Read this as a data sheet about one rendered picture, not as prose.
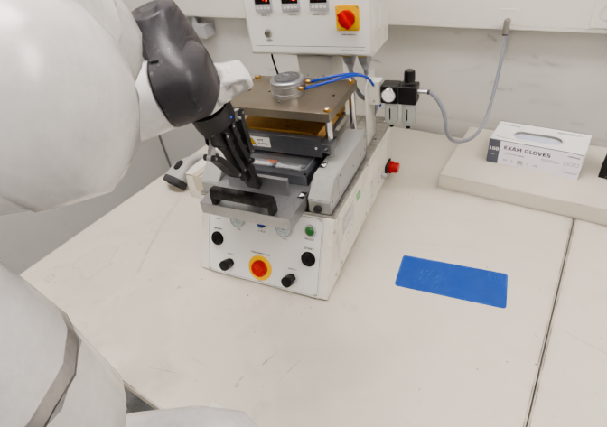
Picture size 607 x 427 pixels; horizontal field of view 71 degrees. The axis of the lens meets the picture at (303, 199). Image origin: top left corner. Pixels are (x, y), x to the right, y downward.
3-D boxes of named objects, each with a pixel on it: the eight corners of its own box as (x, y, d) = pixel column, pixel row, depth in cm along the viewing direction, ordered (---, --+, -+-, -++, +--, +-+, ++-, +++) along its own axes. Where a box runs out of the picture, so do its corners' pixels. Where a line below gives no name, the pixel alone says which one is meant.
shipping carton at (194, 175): (228, 165, 146) (221, 143, 141) (257, 173, 140) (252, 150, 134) (190, 195, 134) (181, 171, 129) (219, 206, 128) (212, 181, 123)
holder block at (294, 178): (263, 139, 112) (261, 131, 110) (334, 148, 104) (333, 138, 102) (229, 174, 100) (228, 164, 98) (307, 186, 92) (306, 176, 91)
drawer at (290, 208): (266, 148, 115) (260, 122, 111) (342, 158, 107) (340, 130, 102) (203, 215, 95) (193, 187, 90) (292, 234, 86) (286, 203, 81)
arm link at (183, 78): (165, 149, 60) (232, 125, 60) (107, 76, 50) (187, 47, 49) (165, 73, 71) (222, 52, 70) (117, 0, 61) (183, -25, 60)
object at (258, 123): (273, 109, 114) (266, 75, 109) (351, 116, 106) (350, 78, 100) (240, 141, 102) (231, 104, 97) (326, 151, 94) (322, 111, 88)
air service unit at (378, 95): (372, 120, 112) (370, 65, 103) (429, 125, 106) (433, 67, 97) (366, 130, 108) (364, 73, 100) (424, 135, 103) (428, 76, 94)
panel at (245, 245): (208, 268, 107) (208, 196, 102) (318, 298, 95) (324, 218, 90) (202, 271, 105) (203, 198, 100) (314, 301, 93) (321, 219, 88)
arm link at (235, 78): (156, 97, 68) (173, 121, 72) (221, 103, 63) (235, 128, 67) (193, 46, 74) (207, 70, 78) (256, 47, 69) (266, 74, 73)
